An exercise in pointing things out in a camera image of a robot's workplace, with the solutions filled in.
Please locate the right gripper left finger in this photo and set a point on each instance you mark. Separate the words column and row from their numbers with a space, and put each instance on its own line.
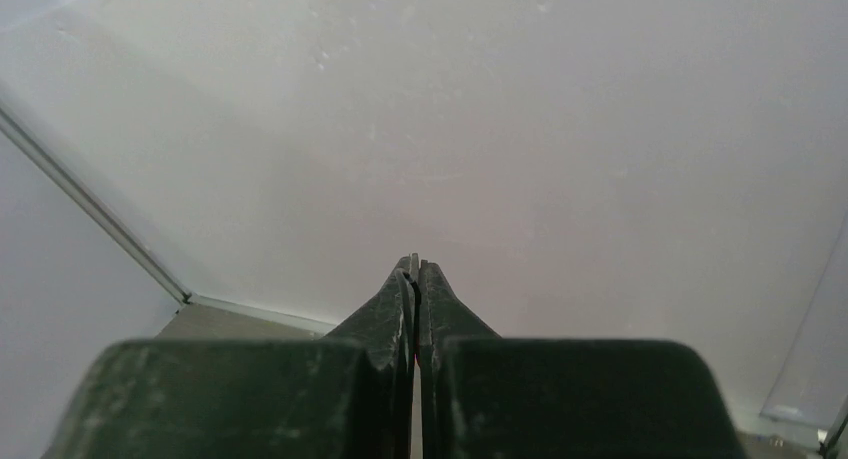
column 347, row 394

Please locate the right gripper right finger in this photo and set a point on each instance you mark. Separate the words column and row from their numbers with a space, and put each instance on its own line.
column 486, row 396

